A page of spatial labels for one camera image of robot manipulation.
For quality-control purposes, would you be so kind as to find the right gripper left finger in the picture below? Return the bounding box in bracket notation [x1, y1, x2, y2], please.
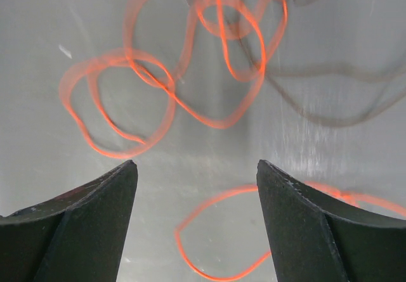
[1, 160, 138, 281]

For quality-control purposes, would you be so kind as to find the brown cable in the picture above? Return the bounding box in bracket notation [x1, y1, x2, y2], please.
[234, 0, 406, 127]

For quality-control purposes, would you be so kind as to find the orange cable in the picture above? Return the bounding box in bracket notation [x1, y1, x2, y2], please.
[58, 0, 406, 282]

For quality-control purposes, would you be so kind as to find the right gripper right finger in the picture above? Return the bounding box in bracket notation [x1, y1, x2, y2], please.
[256, 160, 405, 281]

